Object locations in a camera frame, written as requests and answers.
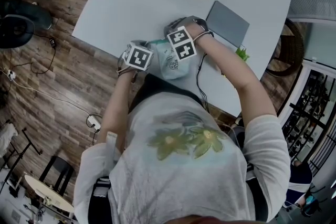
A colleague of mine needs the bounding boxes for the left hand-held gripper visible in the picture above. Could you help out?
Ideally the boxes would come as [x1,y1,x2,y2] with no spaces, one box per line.
[121,40,154,72]

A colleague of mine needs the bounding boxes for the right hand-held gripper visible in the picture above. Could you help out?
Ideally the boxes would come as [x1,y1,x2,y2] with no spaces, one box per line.
[163,16,198,62]

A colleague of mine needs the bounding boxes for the light green pouch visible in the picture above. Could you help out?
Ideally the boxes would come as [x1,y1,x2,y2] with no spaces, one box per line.
[146,38,194,81]

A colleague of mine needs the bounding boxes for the person's right forearm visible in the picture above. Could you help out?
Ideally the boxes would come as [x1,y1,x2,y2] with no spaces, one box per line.
[195,33,279,126]

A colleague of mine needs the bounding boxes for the person's left forearm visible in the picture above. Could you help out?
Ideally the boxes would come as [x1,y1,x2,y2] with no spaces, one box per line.
[98,72,136,152]

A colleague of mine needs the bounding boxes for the person's left hand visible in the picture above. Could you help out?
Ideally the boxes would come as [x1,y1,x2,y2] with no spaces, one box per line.
[117,53,138,77]

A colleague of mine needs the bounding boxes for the person's right hand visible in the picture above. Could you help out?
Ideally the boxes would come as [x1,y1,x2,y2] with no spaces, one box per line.
[187,20,208,40]

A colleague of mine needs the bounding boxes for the person's black trousers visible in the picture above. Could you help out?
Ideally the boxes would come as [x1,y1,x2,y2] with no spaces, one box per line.
[128,73,211,113]

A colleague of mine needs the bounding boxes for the grey notebook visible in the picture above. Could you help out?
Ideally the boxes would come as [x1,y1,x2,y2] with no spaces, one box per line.
[205,0,250,48]

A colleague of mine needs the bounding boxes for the sunflower in white pot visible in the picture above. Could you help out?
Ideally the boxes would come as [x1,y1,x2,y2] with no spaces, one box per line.
[235,47,250,62]

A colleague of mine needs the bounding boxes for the white power strip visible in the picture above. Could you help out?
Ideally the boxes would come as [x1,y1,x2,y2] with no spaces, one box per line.
[87,115,102,131]

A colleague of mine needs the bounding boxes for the black square stool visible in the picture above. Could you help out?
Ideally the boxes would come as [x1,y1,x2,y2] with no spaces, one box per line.
[228,125,246,150]

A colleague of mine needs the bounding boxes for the dark wicker chair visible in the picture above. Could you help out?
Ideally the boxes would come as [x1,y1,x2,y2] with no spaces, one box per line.
[265,18,305,77]

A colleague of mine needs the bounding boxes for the black office chair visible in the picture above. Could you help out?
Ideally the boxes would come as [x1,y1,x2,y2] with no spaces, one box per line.
[0,14,35,50]

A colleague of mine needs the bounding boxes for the person's white floral shirt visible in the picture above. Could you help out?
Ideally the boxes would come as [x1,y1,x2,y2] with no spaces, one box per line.
[72,91,291,224]

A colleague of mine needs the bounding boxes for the dark stool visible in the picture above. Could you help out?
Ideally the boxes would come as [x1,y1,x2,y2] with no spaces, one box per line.
[39,156,76,197]

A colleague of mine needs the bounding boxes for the black metal stand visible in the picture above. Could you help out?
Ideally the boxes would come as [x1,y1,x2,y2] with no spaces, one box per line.
[0,127,43,166]

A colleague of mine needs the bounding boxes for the black metal railing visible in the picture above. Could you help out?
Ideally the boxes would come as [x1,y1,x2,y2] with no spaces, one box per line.
[282,68,336,176]

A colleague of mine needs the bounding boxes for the white cloth bundle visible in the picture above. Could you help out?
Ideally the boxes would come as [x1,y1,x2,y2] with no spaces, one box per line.
[0,123,19,158]

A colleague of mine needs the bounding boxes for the round white table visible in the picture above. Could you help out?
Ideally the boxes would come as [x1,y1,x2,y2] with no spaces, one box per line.
[24,174,76,215]

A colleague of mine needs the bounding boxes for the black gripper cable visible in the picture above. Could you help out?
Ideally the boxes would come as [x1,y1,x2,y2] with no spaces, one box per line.
[196,52,211,113]

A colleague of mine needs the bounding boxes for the white shoulder strap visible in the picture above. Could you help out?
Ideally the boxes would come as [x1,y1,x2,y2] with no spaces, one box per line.
[106,131,118,163]

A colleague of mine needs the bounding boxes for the white floor cable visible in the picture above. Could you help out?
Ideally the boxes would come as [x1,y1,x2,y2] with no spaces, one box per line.
[10,77,91,118]

